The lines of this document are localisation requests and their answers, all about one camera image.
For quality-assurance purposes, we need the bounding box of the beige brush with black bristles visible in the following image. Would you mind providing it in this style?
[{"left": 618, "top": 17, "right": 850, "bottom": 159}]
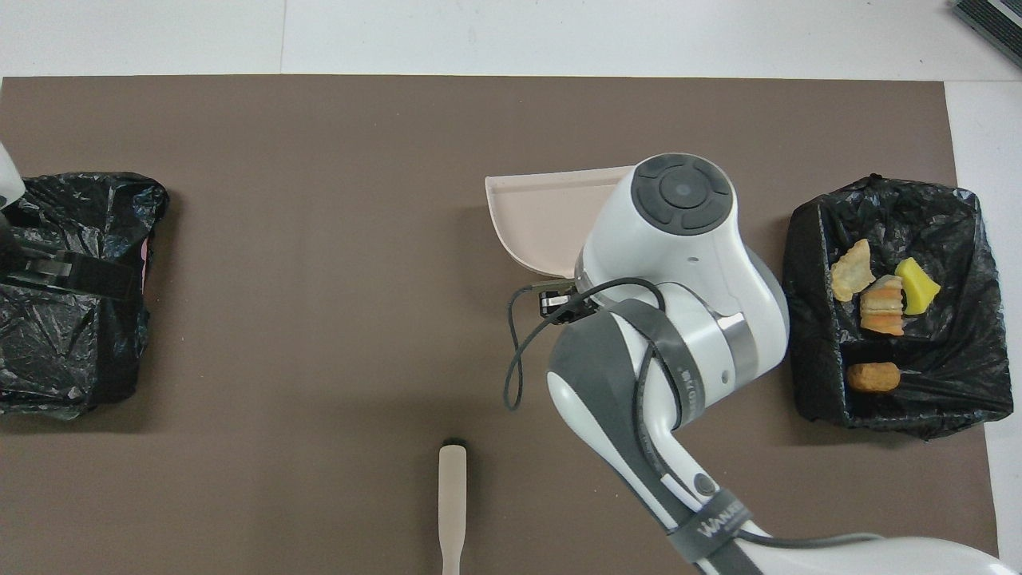
[{"left": 438, "top": 438, "right": 468, "bottom": 575}]

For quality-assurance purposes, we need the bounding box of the bin with black trash bag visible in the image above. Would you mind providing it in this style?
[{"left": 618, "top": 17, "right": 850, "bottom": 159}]
[
  {"left": 782, "top": 173, "right": 1014, "bottom": 440},
  {"left": 0, "top": 172, "right": 170, "bottom": 422}
]

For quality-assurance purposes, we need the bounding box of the brown round bun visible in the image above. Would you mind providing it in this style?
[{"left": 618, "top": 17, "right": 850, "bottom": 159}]
[{"left": 846, "top": 362, "right": 901, "bottom": 394}]

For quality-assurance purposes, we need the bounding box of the dark grey ribbed device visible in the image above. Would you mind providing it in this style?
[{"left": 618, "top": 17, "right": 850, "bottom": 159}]
[{"left": 953, "top": 0, "right": 1022, "bottom": 69}]

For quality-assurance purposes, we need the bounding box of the striped orange bread roll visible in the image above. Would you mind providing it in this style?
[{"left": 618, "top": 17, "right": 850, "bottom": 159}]
[{"left": 860, "top": 274, "right": 905, "bottom": 336}]

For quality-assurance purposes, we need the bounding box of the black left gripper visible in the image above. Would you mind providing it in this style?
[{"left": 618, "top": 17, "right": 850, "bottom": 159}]
[{"left": 0, "top": 228, "right": 138, "bottom": 302}]

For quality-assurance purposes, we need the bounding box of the croissant piece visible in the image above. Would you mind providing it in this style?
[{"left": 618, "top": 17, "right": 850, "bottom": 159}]
[{"left": 830, "top": 238, "right": 877, "bottom": 303}]

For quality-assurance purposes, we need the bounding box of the beige plastic dustpan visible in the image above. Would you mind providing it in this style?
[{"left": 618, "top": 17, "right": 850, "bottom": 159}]
[{"left": 484, "top": 165, "right": 636, "bottom": 280}]

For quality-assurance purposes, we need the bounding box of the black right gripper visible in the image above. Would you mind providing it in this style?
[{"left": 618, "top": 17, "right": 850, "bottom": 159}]
[{"left": 540, "top": 289, "right": 598, "bottom": 325}]

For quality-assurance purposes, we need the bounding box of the brown table mat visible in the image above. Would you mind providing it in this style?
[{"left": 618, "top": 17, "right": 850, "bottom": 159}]
[{"left": 0, "top": 75, "right": 1001, "bottom": 575}]

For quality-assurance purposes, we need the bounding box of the yellow sponge piece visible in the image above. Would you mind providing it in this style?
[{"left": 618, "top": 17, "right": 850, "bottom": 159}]
[{"left": 894, "top": 257, "right": 941, "bottom": 315}]

